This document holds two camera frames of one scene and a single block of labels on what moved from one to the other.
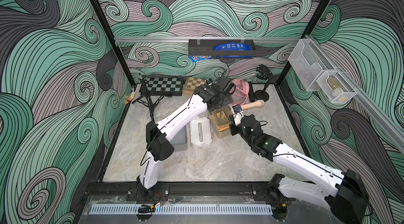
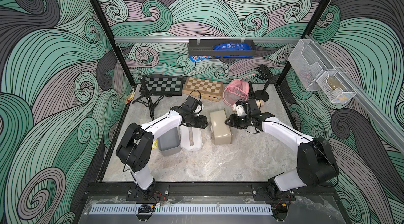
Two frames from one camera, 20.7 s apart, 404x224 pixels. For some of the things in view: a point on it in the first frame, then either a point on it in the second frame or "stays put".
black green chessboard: x=167 y=87 stays put
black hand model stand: x=265 y=73 stays put
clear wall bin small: x=335 y=88 stays put
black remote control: x=251 y=91 stays put
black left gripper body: x=223 y=101 → x=192 y=122
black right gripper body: x=237 y=128 → x=244 y=121
